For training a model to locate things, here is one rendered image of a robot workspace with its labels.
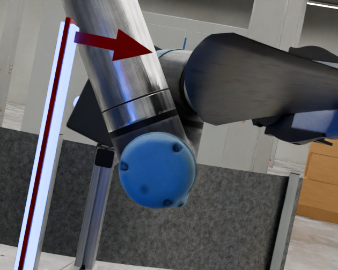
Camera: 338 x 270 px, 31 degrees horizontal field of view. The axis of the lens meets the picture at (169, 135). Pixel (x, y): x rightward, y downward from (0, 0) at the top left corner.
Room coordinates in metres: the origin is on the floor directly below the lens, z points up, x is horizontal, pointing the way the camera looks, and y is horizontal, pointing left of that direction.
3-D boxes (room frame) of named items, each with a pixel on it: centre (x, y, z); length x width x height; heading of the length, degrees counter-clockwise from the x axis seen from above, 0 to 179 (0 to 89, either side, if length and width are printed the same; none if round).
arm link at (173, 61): (0.76, 0.00, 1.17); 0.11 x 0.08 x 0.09; 36
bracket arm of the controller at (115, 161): (1.08, 0.09, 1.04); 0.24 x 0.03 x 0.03; 179
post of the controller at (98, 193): (0.97, 0.09, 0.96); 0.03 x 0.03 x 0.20; 89
